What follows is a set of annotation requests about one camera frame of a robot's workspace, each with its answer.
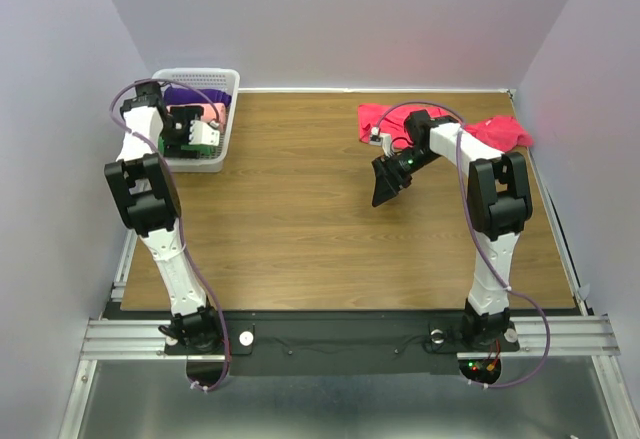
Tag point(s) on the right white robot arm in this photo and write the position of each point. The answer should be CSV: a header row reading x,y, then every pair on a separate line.
x,y
496,204

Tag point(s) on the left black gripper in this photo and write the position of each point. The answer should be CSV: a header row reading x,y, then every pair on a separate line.
x,y
172,148

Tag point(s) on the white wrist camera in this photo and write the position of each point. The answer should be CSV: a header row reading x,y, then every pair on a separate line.
x,y
203,134
381,139

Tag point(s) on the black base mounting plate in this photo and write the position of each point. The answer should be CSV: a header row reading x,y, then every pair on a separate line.
x,y
332,343

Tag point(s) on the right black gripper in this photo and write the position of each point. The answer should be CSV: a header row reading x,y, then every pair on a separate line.
x,y
383,191

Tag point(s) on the green towel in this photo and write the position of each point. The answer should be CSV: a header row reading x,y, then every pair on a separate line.
x,y
200,150

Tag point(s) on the white perforated plastic basket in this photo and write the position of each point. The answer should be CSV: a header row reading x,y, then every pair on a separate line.
x,y
222,79

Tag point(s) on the rolled purple towel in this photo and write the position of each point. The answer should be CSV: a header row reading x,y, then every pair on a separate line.
x,y
184,96

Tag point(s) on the red towel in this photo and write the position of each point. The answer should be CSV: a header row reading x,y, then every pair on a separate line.
x,y
500,132

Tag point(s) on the aluminium frame rail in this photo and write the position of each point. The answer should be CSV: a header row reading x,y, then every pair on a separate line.
x,y
570,336

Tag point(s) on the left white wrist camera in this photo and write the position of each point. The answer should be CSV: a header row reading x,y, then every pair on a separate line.
x,y
203,134

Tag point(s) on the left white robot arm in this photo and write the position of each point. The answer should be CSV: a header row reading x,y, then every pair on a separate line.
x,y
147,200

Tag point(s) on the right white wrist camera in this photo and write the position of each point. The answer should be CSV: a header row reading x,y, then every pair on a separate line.
x,y
381,139

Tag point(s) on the pink towel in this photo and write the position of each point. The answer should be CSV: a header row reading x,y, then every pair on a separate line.
x,y
215,114

